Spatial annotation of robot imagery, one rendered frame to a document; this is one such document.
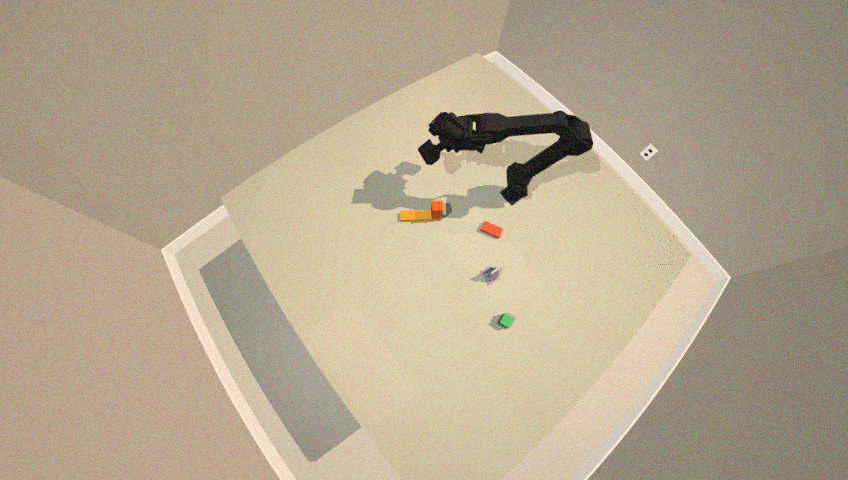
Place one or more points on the green cube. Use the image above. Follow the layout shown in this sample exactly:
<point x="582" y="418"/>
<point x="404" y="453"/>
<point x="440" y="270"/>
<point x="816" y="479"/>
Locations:
<point x="505" y="320"/>

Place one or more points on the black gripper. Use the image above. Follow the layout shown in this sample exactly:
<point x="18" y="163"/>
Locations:
<point x="431" y="153"/>

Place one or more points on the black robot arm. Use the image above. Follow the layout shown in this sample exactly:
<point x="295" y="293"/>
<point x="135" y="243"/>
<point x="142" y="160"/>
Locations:
<point x="575" y="139"/>

